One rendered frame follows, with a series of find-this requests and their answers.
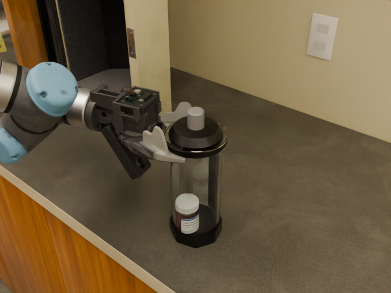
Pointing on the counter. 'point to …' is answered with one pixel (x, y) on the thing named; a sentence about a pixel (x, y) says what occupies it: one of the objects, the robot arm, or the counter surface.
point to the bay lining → (94, 35)
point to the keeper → (131, 42)
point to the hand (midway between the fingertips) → (195, 146)
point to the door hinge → (57, 32)
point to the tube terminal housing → (148, 47)
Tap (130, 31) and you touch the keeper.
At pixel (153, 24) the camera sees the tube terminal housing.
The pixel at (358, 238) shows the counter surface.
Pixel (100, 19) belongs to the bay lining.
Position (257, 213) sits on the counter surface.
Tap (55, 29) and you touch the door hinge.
